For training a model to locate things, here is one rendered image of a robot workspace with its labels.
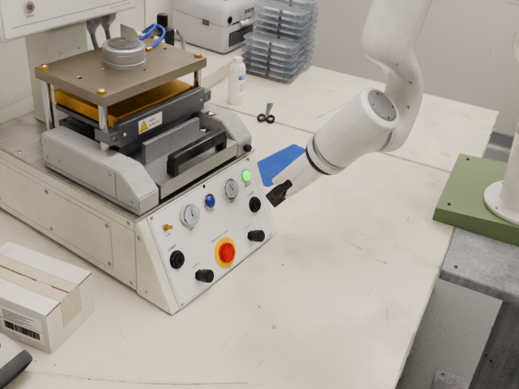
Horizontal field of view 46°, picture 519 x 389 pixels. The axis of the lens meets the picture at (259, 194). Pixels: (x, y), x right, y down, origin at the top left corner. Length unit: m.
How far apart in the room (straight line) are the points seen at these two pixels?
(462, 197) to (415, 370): 0.82
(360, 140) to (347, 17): 2.64
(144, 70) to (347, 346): 0.62
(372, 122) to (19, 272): 0.64
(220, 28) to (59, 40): 0.93
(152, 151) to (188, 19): 1.13
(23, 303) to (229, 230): 0.41
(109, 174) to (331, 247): 0.51
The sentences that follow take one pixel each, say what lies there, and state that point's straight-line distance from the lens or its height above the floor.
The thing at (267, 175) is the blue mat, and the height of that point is 0.75.
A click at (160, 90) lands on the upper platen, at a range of 1.22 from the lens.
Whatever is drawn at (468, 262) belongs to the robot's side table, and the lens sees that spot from 1.40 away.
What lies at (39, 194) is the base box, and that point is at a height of 0.86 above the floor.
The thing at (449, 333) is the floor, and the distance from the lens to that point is 2.35.
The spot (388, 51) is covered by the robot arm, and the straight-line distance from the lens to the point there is 1.01.
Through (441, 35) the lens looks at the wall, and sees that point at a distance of 3.54.
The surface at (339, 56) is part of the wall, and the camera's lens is 3.73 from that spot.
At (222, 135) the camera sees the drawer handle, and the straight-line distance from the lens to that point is 1.18.
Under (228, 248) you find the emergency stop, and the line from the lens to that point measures 1.21.
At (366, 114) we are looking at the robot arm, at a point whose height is 1.13.
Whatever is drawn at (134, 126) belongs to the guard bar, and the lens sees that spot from 1.12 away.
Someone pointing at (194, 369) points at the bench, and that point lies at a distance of 1.06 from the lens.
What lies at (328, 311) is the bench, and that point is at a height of 0.75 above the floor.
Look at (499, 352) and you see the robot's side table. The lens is 1.74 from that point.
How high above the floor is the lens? 1.55
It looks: 33 degrees down
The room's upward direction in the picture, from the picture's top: 5 degrees clockwise
